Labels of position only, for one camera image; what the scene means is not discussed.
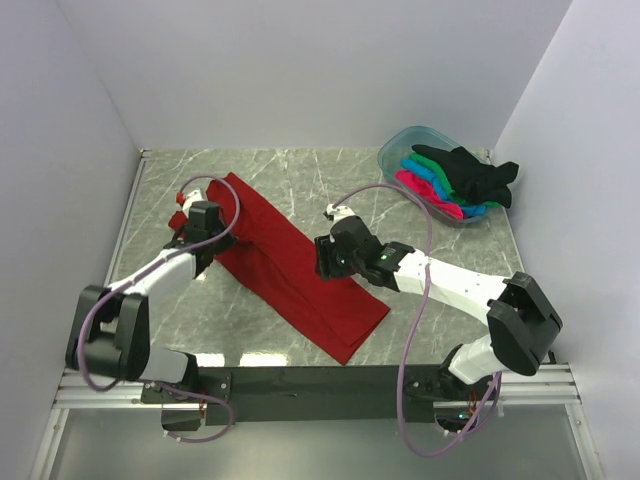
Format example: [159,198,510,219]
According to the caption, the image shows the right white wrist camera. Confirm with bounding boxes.
[324,204,355,223]

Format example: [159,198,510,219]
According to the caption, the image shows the blue t shirt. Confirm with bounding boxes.
[395,158,488,220]

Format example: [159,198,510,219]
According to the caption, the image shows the clear plastic bin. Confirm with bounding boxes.
[377,126,489,228]

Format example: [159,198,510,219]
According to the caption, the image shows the pink t shirt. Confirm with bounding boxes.
[395,170,465,220]

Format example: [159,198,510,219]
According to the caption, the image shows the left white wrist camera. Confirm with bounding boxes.
[176,189,206,216]

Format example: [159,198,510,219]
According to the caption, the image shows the red t shirt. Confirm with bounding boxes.
[167,171,392,367]

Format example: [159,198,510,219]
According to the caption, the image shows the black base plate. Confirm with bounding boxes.
[139,363,499,434]

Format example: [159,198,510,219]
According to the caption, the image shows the green t shirt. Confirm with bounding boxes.
[401,153,479,208]

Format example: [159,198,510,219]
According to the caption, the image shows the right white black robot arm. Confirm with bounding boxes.
[314,207,563,399]

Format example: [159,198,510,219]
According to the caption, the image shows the black t shirt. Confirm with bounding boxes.
[412,144,519,208]

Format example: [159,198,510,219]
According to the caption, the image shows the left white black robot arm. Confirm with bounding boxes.
[65,200,235,402]

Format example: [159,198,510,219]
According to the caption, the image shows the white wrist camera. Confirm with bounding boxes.
[324,204,355,223]
[176,189,206,216]

